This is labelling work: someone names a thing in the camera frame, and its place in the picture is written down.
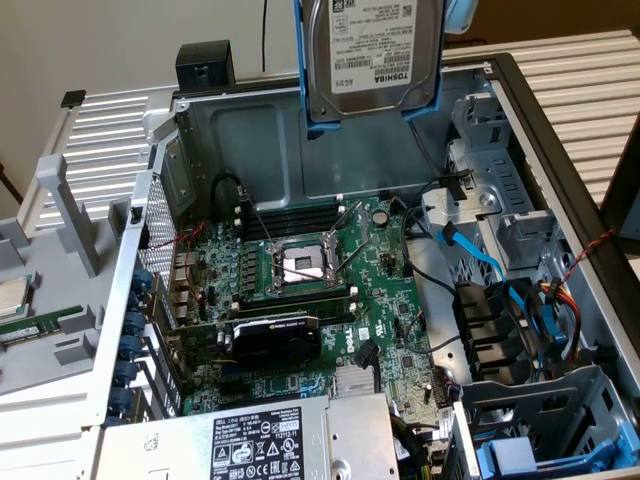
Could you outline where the blue SATA wire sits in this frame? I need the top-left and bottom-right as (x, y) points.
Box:
(435, 221), (571, 364)

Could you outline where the hard disk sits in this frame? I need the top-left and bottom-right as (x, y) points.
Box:
(292, 0), (447, 144)

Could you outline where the red yellow black power wire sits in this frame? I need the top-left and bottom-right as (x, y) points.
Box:
(538, 278), (585, 364)

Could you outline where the grey metal disk bay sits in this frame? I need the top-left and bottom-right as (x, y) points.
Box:
(447, 364), (640, 480)

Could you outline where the blue plastic disk carrier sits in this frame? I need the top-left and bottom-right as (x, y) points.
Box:
(472, 418), (640, 475)

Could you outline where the black RAM slot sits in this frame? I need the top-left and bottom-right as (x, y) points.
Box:
(238, 197), (346, 222)
(232, 287), (357, 311)
(234, 302), (359, 325)
(234, 208), (346, 237)

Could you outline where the CPU socket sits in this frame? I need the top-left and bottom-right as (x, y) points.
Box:
(267, 234), (351, 297)

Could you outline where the thin metal locking lever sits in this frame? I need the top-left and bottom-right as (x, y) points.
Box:
(238, 188), (275, 249)
(335, 234), (371, 279)

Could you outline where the metal socket cover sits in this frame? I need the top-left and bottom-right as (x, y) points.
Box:
(325, 200), (372, 249)

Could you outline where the green motherboard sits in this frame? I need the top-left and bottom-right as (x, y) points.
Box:
(167, 193), (454, 441)

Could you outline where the open grey PC case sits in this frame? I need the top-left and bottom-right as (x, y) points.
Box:
(79, 52), (640, 480)

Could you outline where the black graphics card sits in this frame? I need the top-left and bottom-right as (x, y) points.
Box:
(164, 312), (324, 367)

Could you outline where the black angled connector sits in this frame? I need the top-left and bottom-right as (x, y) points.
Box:
(355, 339), (378, 370)

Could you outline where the silver finned heatsink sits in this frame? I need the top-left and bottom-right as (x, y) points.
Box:
(333, 367), (376, 399)

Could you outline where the silver metal drive cage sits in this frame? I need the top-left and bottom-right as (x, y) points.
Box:
(419, 82), (569, 274)

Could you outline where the silver power supply unit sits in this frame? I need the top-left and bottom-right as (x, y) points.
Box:
(97, 392), (401, 480)

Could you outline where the black plastic box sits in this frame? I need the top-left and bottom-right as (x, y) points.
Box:
(174, 40), (237, 94)

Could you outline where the grey parts rack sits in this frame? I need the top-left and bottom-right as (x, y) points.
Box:
(0, 152), (135, 401)

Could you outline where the green RAM stick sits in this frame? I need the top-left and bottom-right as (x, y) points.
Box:
(0, 305), (84, 347)

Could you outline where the silver CPU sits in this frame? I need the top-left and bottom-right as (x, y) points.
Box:
(0, 272), (41, 321)

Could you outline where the dark slanted rod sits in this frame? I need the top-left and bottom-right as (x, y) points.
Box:
(0, 160), (24, 206)

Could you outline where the brown cardboard box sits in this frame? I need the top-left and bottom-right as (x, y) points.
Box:
(444, 0), (640, 49)

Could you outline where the short looped black wire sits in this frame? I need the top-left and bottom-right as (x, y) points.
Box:
(210, 172), (254, 207)

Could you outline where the black wire on case floor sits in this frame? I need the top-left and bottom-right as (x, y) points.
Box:
(399, 177), (464, 297)

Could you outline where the thin red wire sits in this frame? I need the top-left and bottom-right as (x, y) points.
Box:
(149, 221), (207, 307)

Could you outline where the black wire with black connector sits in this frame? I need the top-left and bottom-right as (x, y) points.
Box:
(409, 122), (474, 201)

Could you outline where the grey looped wire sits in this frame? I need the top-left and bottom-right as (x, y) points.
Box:
(403, 310), (464, 357)

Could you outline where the black plastic air duct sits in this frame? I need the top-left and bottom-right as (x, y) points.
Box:
(452, 280), (534, 386)

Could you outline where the thin black wall cable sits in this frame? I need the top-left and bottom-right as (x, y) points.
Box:
(260, 0), (270, 74)

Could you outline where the black sleeved wire bundle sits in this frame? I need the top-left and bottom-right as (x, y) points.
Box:
(389, 412), (446, 480)

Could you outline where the red black twisted wire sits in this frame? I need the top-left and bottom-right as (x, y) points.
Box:
(547, 228), (617, 297)

